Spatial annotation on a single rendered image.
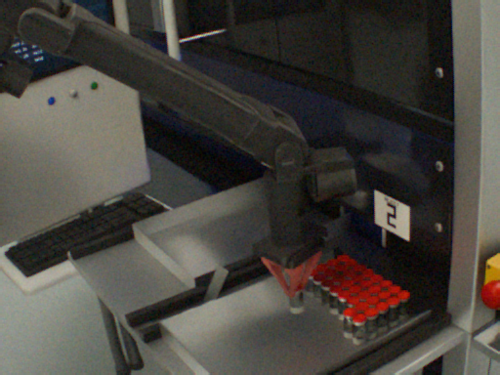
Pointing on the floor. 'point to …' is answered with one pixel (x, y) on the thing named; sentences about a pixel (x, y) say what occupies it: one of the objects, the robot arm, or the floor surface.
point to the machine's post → (474, 176)
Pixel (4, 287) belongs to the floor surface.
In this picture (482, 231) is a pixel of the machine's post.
